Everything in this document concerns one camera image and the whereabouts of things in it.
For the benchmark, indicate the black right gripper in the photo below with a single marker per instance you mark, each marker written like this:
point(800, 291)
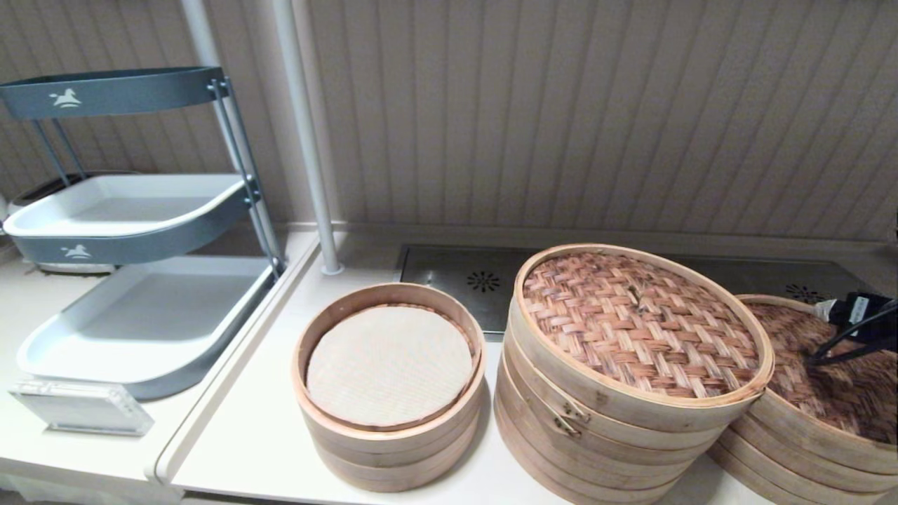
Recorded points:
point(866, 312)

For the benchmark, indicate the dark woven bamboo steamer lid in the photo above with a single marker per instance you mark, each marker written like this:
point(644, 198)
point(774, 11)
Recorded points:
point(821, 393)

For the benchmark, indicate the light woven bamboo steamer lid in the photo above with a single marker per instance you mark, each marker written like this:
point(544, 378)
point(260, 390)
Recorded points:
point(631, 322)

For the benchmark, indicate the beige cloth steamer liner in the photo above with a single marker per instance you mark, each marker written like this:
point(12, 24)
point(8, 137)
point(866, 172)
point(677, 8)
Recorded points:
point(389, 368)

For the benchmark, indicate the thick white pole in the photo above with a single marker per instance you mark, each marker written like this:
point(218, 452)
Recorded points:
point(309, 154)

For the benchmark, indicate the white-lined grey rack tray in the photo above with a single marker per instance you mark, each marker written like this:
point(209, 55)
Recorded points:
point(126, 210)
point(154, 315)

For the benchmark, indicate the thin white pole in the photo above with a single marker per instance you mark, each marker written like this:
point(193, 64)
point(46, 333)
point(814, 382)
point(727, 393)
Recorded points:
point(200, 35)

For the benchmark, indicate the clear acrylic warning sign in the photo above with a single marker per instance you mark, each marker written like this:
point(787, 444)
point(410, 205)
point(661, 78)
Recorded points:
point(77, 410)

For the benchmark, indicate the dark grey tiered rack frame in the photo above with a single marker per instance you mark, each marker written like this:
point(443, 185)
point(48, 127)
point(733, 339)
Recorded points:
point(126, 91)

